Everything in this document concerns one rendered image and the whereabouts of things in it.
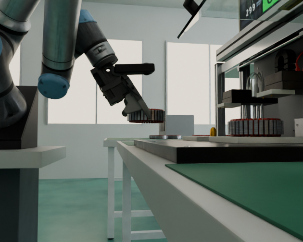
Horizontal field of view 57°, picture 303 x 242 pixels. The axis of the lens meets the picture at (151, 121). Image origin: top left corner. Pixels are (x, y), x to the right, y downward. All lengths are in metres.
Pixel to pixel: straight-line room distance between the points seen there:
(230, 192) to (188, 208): 0.03
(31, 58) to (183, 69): 2.84
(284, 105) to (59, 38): 0.70
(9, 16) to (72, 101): 4.57
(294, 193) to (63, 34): 0.58
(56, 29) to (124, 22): 5.05
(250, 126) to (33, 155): 0.49
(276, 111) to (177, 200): 0.86
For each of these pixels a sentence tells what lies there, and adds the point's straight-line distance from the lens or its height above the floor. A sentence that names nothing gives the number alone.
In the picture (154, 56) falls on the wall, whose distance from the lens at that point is 5.56.
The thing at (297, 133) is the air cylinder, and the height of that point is 0.79.
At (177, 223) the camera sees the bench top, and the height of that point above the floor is 0.72.
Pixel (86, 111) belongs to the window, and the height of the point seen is 1.23.
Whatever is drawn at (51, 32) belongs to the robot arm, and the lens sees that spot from 0.68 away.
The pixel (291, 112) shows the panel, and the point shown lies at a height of 0.86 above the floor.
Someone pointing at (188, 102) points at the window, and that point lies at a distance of 5.53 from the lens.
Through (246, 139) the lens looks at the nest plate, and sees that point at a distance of 0.54.
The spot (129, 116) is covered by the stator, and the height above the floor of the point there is 0.84.
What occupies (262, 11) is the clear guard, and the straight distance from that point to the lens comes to 0.71.
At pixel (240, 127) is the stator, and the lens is 0.59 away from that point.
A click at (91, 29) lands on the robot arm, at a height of 1.07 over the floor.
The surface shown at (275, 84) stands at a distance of 0.66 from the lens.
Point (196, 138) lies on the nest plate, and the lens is 0.76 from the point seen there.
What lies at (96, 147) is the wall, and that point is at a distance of 5.29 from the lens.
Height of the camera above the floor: 0.79
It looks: 3 degrees up
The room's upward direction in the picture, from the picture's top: straight up
